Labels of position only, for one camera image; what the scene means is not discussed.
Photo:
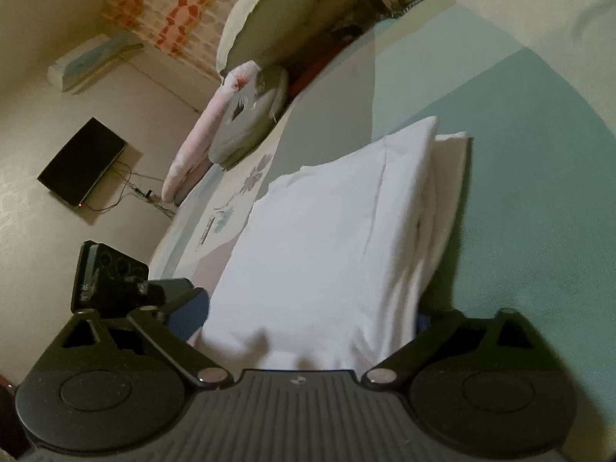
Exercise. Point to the black wall television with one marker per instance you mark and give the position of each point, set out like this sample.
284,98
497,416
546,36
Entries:
82,163

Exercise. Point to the white air conditioner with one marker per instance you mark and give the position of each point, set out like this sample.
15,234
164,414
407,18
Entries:
91,60

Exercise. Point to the pastel checked bed sheet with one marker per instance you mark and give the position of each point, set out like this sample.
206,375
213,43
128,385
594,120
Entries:
529,154

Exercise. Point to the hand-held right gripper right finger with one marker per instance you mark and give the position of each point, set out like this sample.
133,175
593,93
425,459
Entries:
447,329

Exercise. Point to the grey round cushion with hole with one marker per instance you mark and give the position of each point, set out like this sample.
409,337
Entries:
245,125

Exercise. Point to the orange patterned curtain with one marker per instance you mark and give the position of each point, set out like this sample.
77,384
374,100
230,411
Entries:
173,5

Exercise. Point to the red cloth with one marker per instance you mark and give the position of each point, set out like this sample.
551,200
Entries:
310,74

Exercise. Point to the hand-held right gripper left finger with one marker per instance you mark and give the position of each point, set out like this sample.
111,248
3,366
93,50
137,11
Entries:
185,317

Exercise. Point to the white printed t-shirt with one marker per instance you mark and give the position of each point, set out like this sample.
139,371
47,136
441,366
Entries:
313,250

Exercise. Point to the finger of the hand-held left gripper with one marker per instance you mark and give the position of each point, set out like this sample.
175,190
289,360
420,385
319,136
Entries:
183,288

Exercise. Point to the pale green pillow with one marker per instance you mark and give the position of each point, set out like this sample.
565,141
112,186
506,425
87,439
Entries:
274,14

